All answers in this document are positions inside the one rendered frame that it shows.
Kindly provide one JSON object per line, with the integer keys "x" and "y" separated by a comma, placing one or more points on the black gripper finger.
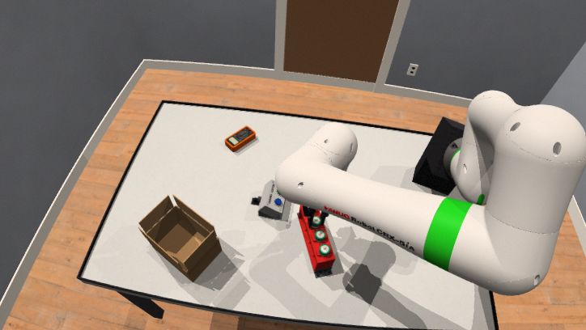
{"x": 308, "y": 212}
{"x": 322, "y": 217}

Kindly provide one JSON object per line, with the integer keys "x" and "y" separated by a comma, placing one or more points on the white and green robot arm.
{"x": 505, "y": 246}

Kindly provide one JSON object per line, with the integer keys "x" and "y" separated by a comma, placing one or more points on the grey button panel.
{"x": 271, "y": 202}

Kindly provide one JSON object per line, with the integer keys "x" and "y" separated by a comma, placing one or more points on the orange pocket multimeter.
{"x": 240, "y": 138}

